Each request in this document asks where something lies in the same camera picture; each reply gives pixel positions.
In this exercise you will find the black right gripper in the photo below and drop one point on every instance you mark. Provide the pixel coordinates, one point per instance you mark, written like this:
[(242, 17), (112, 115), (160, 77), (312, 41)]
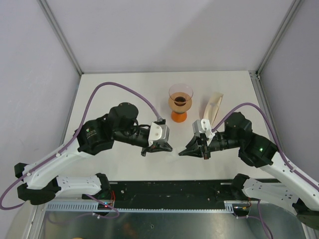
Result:
[(193, 149)]

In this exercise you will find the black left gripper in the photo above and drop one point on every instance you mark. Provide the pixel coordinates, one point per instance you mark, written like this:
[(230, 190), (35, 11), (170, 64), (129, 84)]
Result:
[(156, 147)]

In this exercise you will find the cream coffee filter holder stack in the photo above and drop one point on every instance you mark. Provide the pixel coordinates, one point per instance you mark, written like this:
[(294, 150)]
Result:
[(212, 107)]

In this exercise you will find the clear pink plastic dripper cone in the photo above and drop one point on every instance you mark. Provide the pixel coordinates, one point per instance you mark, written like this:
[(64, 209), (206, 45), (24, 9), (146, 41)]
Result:
[(180, 90)]

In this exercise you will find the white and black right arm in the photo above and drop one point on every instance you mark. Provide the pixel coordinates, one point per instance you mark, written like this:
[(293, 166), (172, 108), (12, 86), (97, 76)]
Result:
[(296, 192)]

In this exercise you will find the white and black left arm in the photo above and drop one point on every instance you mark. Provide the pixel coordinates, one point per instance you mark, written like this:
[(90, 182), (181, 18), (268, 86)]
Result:
[(42, 181)]

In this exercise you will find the wooden and orange dripper stand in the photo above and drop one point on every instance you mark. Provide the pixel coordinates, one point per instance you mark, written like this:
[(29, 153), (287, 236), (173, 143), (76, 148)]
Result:
[(179, 113)]

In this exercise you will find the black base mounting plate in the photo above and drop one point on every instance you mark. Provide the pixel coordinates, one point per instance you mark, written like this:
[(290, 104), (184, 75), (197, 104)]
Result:
[(171, 194)]

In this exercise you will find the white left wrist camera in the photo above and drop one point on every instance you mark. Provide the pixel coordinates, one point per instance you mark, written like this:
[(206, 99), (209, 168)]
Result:
[(159, 133)]

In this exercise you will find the aluminium frame rail front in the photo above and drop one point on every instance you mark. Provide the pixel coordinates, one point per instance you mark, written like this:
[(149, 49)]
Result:
[(71, 187)]

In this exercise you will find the grey slotted cable duct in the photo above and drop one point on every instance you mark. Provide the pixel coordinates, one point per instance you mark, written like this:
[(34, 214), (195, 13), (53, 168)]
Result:
[(95, 207)]

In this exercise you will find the aluminium right corner post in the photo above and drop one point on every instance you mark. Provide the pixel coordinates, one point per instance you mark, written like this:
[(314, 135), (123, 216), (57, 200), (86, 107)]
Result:
[(284, 26)]

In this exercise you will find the aluminium corner post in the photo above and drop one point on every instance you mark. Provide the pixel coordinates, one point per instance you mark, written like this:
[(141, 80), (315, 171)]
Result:
[(284, 26), (48, 13)]

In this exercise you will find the aluminium left corner post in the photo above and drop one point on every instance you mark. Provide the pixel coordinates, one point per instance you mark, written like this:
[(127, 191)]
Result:
[(48, 13)]

